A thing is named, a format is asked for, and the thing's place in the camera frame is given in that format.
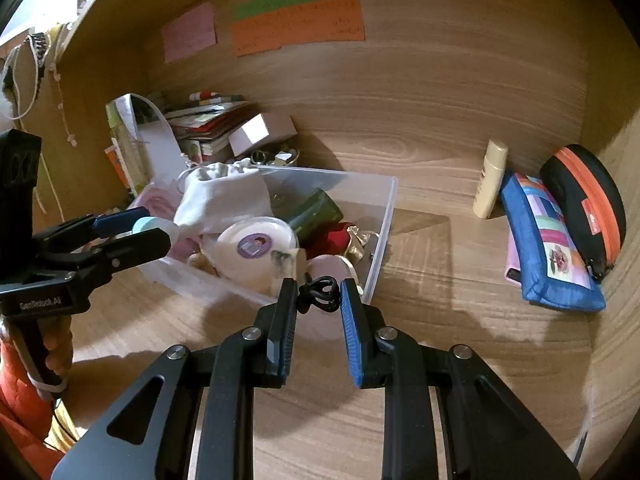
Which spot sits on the cream bottle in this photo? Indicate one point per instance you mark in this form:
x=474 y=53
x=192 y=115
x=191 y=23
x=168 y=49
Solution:
x=490 y=180

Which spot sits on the red cloth pouch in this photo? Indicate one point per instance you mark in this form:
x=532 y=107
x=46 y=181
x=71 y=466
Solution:
x=330 y=240

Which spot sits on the pink cloth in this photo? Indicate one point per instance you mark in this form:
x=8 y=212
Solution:
x=157 y=200

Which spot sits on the person's left forearm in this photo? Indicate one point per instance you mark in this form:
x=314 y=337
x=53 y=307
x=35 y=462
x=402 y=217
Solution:
x=20 y=410

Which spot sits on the green sticky note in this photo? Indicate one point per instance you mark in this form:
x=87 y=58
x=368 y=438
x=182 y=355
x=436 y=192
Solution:
x=277 y=2

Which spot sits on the light blue tube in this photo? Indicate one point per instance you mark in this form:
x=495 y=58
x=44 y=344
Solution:
x=152 y=224

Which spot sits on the pink sticky note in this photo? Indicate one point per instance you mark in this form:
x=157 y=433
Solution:
x=190 y=32

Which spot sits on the dark green bottle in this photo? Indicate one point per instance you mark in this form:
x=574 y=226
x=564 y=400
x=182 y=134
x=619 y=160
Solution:
x=312 y=215

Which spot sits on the white box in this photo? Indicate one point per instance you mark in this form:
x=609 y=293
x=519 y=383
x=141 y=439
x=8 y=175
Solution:
x=255 y=132

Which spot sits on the stack of books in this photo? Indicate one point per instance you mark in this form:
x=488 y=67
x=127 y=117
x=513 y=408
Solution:
x=205 y=127

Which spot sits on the orange sticky note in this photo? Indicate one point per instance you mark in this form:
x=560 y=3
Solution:
x=300 y=30

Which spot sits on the person's left hand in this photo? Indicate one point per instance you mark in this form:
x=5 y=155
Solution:
x=60 y=355

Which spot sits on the gold mesh pouch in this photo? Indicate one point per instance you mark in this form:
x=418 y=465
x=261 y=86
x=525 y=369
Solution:
x=360 y=247

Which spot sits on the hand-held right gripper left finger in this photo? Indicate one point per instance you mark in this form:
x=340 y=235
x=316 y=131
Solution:
x=281 y=325

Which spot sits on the blue patchwork pencil case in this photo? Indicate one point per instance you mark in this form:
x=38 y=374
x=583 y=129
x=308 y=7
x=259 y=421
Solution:
x=540 y=270

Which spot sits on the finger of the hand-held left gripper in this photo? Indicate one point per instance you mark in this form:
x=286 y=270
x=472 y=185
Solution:
x=135 y=250
x=115 y=222

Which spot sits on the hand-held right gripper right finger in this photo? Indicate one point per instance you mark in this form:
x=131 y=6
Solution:
x=352 y=330

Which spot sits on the white standing mirror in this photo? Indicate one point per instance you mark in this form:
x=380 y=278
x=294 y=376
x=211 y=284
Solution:
x=160 y=145

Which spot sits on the clear plastic storage bin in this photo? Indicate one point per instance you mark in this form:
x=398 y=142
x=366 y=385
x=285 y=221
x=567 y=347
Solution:
x=372 y=240

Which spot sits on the wooden desktop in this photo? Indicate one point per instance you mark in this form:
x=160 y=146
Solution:
x=450 y=360

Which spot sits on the pink round puff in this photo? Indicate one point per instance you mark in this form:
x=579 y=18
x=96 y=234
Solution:
x=325 y=264

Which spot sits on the small orange box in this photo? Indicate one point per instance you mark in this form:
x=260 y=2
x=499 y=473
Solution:
x=116 y=167

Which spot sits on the black orange zipper case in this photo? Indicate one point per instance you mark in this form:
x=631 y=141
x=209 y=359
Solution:
x=565 y=190

